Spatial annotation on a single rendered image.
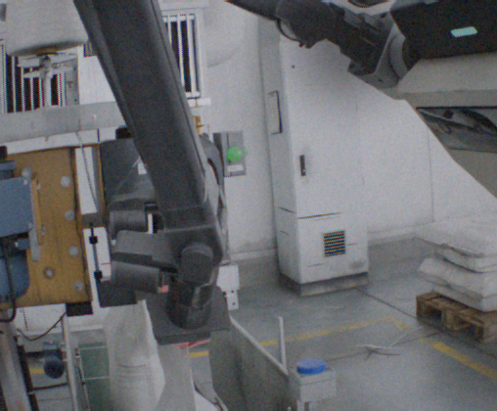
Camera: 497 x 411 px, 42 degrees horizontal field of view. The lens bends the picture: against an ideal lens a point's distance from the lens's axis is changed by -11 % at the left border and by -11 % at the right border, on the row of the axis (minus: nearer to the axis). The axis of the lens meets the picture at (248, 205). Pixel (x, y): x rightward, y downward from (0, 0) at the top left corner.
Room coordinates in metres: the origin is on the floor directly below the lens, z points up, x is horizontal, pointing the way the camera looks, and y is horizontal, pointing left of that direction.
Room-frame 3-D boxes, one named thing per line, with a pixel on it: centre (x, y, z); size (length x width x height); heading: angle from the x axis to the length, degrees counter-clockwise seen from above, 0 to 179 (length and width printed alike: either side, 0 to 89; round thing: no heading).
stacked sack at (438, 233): (4.15, -1.37, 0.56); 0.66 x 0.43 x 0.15; 102
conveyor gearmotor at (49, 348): (2.93, 0.95, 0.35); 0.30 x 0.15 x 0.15; 15
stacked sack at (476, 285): (3.76, -1.49, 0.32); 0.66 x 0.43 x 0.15; 107
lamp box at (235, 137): (1.46, 0.03, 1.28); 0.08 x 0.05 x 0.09; 15
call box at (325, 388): (1.36, -0.10, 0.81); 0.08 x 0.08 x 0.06; 15
